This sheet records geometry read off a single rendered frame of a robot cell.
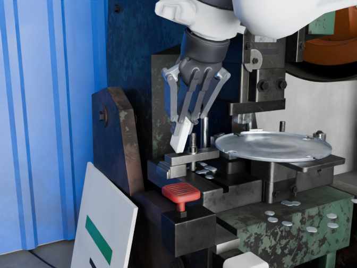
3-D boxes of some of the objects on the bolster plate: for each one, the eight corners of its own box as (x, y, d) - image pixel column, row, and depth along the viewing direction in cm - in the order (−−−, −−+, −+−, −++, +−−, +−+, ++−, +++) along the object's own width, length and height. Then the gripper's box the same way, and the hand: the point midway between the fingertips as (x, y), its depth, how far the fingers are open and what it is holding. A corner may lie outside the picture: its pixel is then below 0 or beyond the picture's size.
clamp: (221, 168, 106) (222, 131, 104) (167, 179, 98) (167, 139, 96) (209, 163, 111) (210, 127, 109) (156, 172, 103) (155, 134, 101)
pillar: (209, 150, 113) (210, 102, 110) (203, 151, 112) (203, 103, 109) (205, 149, 115) (205, 101, 112) (198, 150, 114) (199, 102, 111)
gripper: (183, 41, 57) (153, 165, 70) (253, 42, 63) (213, 156, 77) (162, 21, 62) (137, 140, 75) (229, 23, 68) (195, 133, 82)
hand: (180, 133), depth 74 cm, fingers closed
